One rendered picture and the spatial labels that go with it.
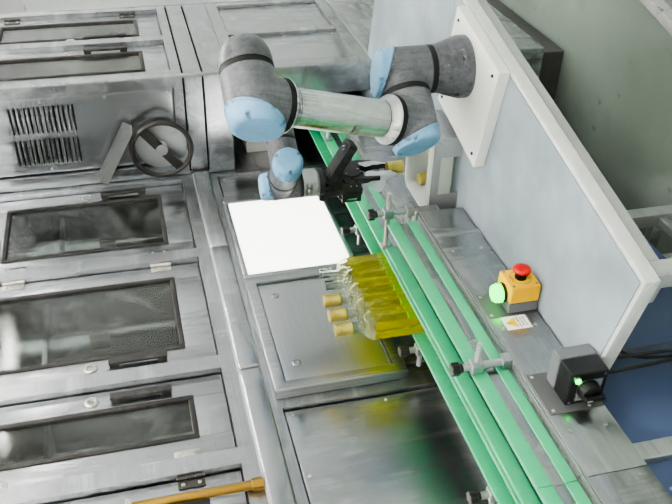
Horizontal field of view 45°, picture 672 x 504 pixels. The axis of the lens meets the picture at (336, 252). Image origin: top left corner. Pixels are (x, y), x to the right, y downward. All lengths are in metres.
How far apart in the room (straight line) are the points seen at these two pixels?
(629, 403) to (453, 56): 0.87
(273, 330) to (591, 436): 0.92
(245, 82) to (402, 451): 0.90
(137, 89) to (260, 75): 1.15
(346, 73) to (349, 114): 1.10
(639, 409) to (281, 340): 0.91
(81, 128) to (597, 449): 1.95
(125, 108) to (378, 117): 1.21
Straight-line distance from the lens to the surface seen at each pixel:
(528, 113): 1.83
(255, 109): 1.65
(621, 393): 1.76
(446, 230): 2.10
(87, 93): 2.79
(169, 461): 1.93
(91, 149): 2.90
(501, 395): 1.69
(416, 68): 1.96
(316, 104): 1.75
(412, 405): 2.05
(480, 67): 1.98
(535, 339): 1.80
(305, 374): 2.06
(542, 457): 1.59
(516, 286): 1.82
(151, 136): 2.82
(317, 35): 3.13
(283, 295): 2.31
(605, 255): 1.61
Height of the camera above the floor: 1.57
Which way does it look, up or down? 13 degrees down
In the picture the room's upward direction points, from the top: 97 degrees counter-clockwise
